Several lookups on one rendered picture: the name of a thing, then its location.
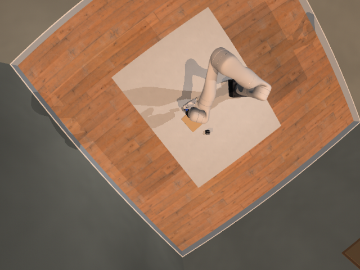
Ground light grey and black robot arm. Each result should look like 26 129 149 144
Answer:
190 47 272 124

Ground orange square mat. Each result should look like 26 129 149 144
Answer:
182 115 202 132

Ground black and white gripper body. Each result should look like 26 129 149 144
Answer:
183 98 196 118

